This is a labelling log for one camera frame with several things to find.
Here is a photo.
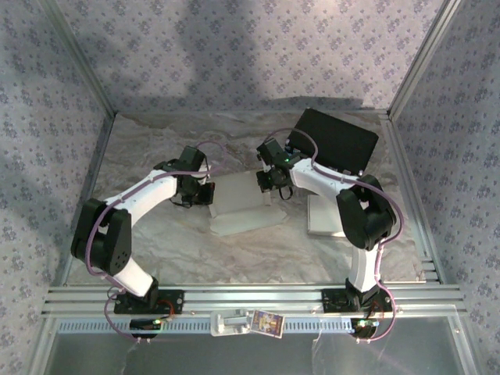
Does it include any aluminium side rail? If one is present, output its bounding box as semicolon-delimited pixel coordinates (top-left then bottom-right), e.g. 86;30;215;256
50;112;118;288
380;112;446;286

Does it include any grey metal panel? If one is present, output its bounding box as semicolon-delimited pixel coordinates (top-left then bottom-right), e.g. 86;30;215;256
29;316;476;375

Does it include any black controller board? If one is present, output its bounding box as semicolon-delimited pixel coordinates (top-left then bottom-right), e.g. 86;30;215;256
349;318;380;339
130;318;163;339

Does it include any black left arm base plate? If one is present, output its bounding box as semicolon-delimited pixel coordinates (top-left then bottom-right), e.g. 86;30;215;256
113;288;185;316

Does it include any black left controller board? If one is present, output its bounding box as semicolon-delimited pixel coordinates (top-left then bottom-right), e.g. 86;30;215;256
130;318;163;339

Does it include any aluminium frame post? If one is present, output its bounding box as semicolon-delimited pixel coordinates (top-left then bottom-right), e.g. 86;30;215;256
388;0;466;120

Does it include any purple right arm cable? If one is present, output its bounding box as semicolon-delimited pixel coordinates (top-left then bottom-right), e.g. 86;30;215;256
265;128;405;345

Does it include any black right controller board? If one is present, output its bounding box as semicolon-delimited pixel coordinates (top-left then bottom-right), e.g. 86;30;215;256
349;318;380;339

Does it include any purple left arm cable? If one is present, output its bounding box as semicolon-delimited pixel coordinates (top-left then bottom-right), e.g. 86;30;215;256
85;141;231;345

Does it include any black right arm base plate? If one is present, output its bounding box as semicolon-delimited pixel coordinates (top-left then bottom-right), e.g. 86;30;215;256
322;287;393;315

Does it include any aluminium mounting rail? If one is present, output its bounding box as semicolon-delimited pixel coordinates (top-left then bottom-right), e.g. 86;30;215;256
41;284;468;317

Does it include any colourful printed card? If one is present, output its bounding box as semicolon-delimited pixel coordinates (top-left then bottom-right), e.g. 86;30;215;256
249;309;285;337

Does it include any grey slotted cable duct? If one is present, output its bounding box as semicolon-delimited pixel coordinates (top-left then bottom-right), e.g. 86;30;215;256
56;316;352;336

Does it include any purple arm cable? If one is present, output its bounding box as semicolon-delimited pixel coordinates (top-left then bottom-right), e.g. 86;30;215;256
265;128;405;345
85;141;231;345

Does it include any black hard case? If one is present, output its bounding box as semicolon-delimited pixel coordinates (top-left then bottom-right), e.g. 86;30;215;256
287;108;380;177

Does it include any white plastic bracket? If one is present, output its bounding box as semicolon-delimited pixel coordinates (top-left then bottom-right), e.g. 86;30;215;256
209;308;253;338

